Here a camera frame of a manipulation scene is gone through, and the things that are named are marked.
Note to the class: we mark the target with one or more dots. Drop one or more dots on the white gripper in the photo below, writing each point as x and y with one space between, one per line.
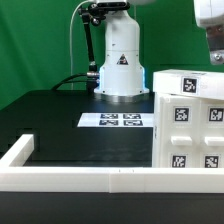
210 13

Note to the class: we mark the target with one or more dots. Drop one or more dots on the white cabinet top block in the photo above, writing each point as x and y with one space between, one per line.
190 83

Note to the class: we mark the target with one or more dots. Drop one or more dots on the white cabinet body box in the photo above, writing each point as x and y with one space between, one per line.
158 117

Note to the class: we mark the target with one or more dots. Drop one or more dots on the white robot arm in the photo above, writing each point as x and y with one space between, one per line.
122 77

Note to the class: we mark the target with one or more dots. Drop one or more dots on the white base marker plate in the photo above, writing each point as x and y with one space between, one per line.
120 120

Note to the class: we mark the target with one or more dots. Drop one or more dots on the white U-shaped obstacle frame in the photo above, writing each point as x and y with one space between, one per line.
16 176

